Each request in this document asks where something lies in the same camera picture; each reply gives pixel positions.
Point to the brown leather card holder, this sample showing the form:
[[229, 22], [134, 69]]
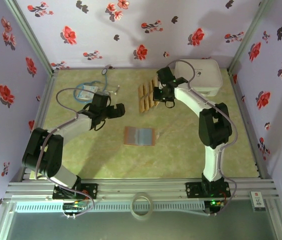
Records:
[[141, 136]]

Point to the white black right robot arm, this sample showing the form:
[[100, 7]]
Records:
[[191, 97]]

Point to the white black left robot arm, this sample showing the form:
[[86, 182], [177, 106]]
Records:
[[73, 125]]

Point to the wooden slatted rack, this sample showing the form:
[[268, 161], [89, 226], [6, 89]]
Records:
[[144, 97]]

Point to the blue white plastic packet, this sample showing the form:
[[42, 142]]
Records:
[[87, 91]]

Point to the white zip case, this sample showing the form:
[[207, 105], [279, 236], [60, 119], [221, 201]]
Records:
[[206, 75]]

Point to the blue tube stethoscope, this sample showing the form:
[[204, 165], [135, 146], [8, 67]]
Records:
[[104, 71]]

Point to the small green circuit board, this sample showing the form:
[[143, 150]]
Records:
[[217, 203], [74, 206]]

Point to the clear tape roll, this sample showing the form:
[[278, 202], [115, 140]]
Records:
[[132, 207]]

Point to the small white labelled box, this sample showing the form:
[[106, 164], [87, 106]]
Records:
[[258, 201]]

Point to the aluminium side rail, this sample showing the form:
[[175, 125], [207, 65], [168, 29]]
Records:
[[245, 112], [46, 100]]

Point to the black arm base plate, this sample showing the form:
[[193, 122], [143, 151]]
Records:
[[193, 190], [91, 191]]

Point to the aluminium cross rail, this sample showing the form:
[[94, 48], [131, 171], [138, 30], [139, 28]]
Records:
[[143, 187]]

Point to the aluminium frame post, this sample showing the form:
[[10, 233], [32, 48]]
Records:
[[33, 37], [249, 35]]

